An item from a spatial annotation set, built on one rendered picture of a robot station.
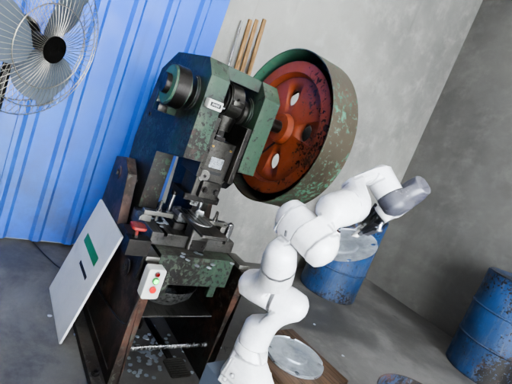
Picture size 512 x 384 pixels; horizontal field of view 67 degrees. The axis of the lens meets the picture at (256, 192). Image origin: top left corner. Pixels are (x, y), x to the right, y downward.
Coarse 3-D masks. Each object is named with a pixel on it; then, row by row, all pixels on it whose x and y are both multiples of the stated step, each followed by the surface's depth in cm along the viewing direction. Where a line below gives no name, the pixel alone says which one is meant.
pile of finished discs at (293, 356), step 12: (276, 336) 193; (276, 348) 182; (288, 348) 185; (300, 348) 191; (276, 360) 172; (288, 360) 176; (300, 360) 179; (312, 360) 184; (288, 372) 169; (300, 372) 171; (312, 372) 175
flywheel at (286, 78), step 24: (288, 72) 207; (312, 72) 192; (288, 96) 210; (312, 96) 194; (288, 120) 200; (312, 120) 190; (288, 144) 201; (312, 144) 182; (264, 168) 213; (288, 168) 197; (264, 192) 203
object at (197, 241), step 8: (184, 216) 183; (192, 216) 185; (200, 216) 192; (192, 224) 176; (200, 224) 179; (208, 224) 183; (184, 232) 183; (192, 232) 178; (200, 232) 169; (208, 232) 173; (216, 232) 177; (192, 240) 179; (200, 240) 182; (224, 240) 174; (192, 248) 181; (200, 248) 183
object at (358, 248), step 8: (344, 232) 163; (352, 232) 162; (344, 240) 169; (352, 240) 167; (360, 240) 166; (368, 240) 165; (344, 248) 175; (352, 248) 174; (360, 248) 172; (368, 248) 171; (376, 248) 170; (336, 256) 180; (344, 256) 179; (352, 256) 178; (360, 256) 177; (368, 256) 176
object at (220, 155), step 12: (216, 144) 179; (228, 144) 183; (216, 156) 182; (228, 156) 185; (204, 168) 180; (216, 168) 184; (192, 180) 182; (204, 180) 181; (216, 180) 186; (192, 192) 181; (204, 192) 180; (216, 192) 183
